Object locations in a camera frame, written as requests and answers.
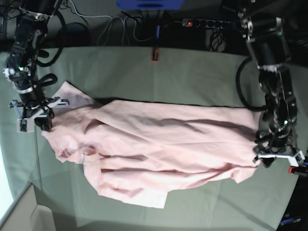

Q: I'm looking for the black power strip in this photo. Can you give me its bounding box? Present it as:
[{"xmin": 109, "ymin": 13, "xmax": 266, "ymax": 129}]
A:
[{"xmin": 181, "ymin": 18, "xmax": 236, "ymax": 30}]

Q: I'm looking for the blue plastic box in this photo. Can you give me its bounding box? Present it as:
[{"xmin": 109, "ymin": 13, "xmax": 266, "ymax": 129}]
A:
[{"xmin": 116, "ymin": 0, "xmax": 185, "ymax": 10}]

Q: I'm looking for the white cardboard box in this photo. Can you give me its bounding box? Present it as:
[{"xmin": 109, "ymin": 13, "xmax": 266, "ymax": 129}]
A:
[{"xmin": 0, "ymin": 183, "xmax": 56, "ymax": 231}]

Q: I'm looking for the red black clamp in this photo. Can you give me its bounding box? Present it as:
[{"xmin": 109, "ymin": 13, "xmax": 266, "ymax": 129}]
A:
[
  {"xmin": 151, "ymin": 25, "xmax": 160, "ymax": 62},
  {"xmin": 288, "ymin": 156, "xmax": 308, "ymax": 177}
]

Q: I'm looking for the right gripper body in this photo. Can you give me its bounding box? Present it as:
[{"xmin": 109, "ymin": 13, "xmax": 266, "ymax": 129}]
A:
[{"xmin": 18, "ymin": 89, "xmax": 48, "ymax": 116}]

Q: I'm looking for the red black clamp middle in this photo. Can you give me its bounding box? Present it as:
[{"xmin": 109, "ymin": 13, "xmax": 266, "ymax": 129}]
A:
[{"xmin": 151, "ymin": 25, "xmax": 160, "ymax": 62}]

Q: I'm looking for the red black clamp right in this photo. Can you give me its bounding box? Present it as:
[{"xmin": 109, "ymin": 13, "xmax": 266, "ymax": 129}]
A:
[{"xmin": 288, "ymin": 156, "xmax": 308, "ymax": 177}]

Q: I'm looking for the white cable on floor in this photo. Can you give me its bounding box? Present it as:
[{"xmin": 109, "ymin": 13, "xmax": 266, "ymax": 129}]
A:
[{"xmin": 69, "ymin": 0, "xmax": 157, "ymax": 47}]

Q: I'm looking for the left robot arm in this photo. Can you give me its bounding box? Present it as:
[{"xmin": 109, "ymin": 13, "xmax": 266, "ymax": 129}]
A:
[{"xmin": 235, "ymin": 0, "xmax": 308, "ymax": 175}]

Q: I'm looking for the black round stool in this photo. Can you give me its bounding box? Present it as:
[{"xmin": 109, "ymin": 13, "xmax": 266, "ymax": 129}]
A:
[{"xmin": 54, "ymin": 23, "xmax": 90, "ymax": 47}]

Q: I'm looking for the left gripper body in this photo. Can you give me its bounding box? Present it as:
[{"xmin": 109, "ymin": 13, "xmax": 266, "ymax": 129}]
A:
[{"xmin": 261, "ymin": 130, "xmax": 295, "ymax": 154}]

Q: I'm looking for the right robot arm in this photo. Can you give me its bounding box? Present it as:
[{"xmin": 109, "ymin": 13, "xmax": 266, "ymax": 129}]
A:
[{"xmin": 3, "ymin": 0, "xmax": 68, "ymax": 132}]

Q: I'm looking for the pink t-shirt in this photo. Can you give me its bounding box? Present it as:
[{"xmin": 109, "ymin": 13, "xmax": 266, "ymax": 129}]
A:
[{"xmin": 42, "ymin": 82, "xmax": 260, "ymax": 209}]

